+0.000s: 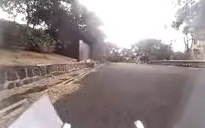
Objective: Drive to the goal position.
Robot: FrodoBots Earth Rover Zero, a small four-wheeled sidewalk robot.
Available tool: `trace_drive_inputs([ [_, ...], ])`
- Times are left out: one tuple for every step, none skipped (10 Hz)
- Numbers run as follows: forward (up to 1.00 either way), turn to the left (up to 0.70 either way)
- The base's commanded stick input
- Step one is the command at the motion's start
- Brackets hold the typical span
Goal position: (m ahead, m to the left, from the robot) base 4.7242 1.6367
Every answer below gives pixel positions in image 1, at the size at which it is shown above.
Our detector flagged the bare earth slope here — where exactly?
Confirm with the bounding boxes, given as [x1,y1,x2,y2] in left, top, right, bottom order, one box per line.
[0,46,78,67]

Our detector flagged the pale building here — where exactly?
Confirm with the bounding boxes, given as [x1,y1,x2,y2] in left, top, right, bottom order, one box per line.
[191,31,205,62]

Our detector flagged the group of trees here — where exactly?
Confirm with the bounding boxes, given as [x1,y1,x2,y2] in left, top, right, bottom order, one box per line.
[0,0,108,63]

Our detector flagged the low kerb wall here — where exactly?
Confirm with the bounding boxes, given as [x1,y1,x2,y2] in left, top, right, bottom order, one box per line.
[149,59,205,70]

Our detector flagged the robot's own part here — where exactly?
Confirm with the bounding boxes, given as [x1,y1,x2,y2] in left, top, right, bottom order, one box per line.
[133,119,146,128]
[62,122,72,128]

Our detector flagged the low stone wall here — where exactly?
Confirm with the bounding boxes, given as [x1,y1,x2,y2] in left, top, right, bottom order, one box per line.
[0,60,96,94]

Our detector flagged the distant trees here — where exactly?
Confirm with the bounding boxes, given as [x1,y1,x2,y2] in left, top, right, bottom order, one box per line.
[104,38,193,64]

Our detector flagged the grey gate pillar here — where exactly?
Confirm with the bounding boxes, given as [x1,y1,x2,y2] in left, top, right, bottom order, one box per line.
[78,39,91,62]

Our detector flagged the tall tree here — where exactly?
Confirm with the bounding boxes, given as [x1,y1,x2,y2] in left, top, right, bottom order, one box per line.
[171,0,205,54]

